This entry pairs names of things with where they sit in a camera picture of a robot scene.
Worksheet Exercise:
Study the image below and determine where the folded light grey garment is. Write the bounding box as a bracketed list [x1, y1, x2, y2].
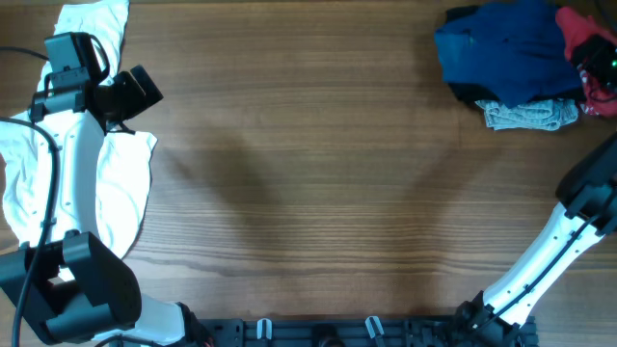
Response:
[475, 99, 578, 131]

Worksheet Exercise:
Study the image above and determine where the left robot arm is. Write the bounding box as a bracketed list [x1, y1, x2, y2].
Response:
[1, 32, 207, 346]

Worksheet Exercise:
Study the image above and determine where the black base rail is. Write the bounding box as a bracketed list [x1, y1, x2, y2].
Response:
[197, 315, 539, 347]

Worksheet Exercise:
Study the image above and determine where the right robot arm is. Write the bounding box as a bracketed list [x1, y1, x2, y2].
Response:
[446, 135, 616, 346]

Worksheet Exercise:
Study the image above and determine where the folded blue garment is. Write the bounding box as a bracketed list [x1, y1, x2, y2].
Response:
[433, 0, 587, 109]

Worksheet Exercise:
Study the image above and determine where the red printed t-shirt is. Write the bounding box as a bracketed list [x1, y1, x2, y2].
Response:
[555, 7, 616, 118]

